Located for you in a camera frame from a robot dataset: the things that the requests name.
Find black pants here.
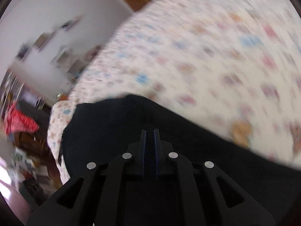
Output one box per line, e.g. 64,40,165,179
58,94,292,226

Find printed bed sheet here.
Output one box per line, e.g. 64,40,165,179
47,0,301,184

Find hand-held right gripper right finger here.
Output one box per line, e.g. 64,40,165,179
153,129,275,226

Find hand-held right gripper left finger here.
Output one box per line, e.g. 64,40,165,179
26,129,147,226

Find red patterned cloth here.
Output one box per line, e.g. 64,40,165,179
4,101,39,134

